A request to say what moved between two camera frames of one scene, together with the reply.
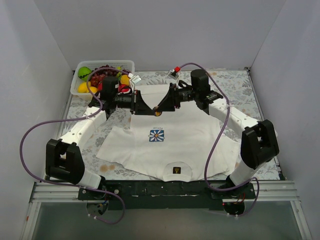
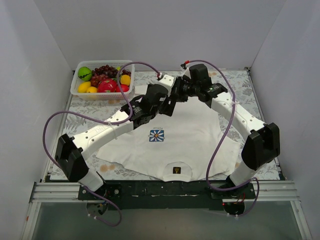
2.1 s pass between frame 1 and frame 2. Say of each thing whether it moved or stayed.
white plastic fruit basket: stayed
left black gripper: moved
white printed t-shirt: stayed
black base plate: stayed
